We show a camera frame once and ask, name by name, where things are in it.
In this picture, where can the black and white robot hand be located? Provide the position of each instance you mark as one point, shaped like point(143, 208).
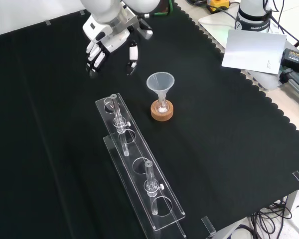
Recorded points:
point(99, 30)

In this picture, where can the clear plastic funnel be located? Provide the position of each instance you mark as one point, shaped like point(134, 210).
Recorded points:
point(162, 83)

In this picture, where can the round-bottom glass flask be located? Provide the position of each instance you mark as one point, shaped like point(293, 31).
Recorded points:
point(162, 106)

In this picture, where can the clear acrylic funnel stand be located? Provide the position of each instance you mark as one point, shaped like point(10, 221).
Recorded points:
point(139, 159)

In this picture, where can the grey tape piece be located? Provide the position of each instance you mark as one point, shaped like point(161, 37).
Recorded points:
point(82, 12)
point(47, 22)

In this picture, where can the yellow stop button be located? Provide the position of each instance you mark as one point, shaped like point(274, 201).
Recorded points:
point(220, 3)

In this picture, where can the pale board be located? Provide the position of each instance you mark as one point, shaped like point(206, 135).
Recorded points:
point(254, 49)

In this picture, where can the black bench cloth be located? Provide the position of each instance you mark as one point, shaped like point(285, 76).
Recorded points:
point(214, 149)

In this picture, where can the black power adapter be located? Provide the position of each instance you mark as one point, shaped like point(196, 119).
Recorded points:
point(295, 57)

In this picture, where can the dark grey clamp tool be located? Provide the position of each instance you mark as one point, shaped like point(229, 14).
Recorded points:
point(295, 79)

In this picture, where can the white bench leg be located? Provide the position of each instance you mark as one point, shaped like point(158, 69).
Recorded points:
point(294, 199)

